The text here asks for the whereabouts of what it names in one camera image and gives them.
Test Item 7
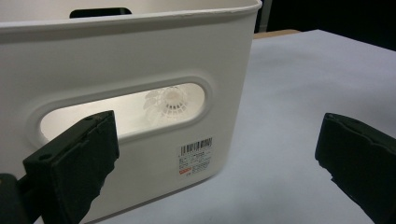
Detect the white plastic storage bin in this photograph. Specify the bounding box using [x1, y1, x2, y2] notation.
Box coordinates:
[0, 0, 263, 224]

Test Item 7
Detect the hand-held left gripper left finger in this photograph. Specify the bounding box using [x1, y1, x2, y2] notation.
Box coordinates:
[22, 109, 121, 224]

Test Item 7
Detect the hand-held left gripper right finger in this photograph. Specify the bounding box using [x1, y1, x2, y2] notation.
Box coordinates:
[314, 112, 396, 224]

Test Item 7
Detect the white feather shuttlecock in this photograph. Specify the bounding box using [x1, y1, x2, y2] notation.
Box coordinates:
[142, 86, 191, 121]

